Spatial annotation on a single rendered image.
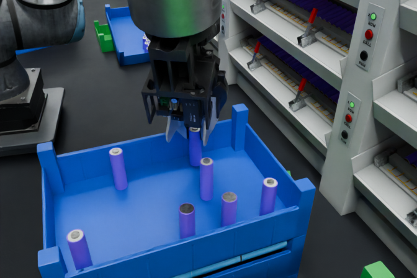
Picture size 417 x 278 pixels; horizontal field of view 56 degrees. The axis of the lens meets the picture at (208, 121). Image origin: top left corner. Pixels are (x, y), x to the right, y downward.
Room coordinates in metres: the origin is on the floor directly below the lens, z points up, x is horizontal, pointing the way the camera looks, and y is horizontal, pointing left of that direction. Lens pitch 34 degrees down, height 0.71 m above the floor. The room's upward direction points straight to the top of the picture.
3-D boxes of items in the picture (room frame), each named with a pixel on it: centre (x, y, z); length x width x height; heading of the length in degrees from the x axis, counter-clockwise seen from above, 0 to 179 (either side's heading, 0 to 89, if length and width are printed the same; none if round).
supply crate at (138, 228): (0.37, 0.05, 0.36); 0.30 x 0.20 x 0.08; 110
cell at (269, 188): (0.35, -0.07, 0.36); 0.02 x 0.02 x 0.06
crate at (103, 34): (1.75, 0.37, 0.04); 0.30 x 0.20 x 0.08; 111
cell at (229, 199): (0.32, -0.02, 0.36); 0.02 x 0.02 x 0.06
